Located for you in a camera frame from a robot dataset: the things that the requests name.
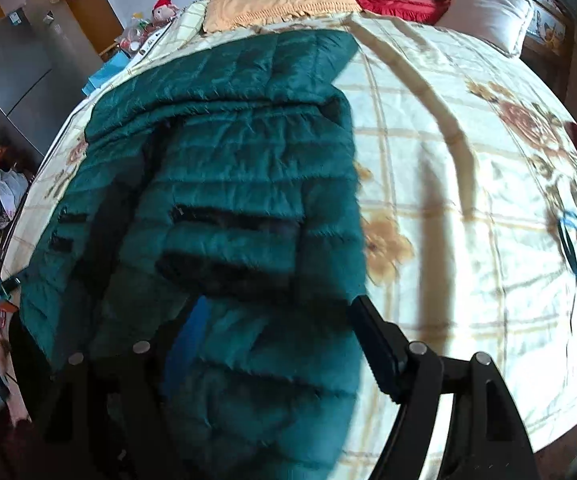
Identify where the blue cable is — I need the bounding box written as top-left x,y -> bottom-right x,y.
555,210 -> 577,278

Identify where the wooden door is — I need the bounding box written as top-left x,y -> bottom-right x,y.
68,0 -> 124,56

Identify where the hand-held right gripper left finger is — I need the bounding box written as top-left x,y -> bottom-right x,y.
43,295 -> 214,480

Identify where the cream floral checked bed cover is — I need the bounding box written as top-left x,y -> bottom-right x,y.
1,0 -> 577,480

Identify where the plush pig toy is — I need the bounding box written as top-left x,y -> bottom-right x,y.
151,0 -> 183,25

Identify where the clear plastic bag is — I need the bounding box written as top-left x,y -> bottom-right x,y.
118,15 -> 156,58

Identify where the white plastic bag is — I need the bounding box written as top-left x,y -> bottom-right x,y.
0,167 -> 29,216

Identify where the white pillow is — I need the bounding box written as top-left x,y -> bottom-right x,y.
435,0 -> 534,57

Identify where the beige fringed pillow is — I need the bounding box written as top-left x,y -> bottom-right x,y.
201,0 -> 369,35

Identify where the wooden headboard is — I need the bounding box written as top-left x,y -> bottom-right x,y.
513,0 -> 574,101

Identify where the green puffer jacket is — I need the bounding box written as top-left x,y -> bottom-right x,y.
18,29 -> 369,480

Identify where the cream checked pillow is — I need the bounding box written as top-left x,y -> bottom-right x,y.
181,0 -> 210,36

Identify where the grey refrigerator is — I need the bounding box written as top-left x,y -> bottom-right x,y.
0,10 -> 92,161

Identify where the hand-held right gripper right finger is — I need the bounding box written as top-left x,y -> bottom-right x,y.
345,295 -> 541,480

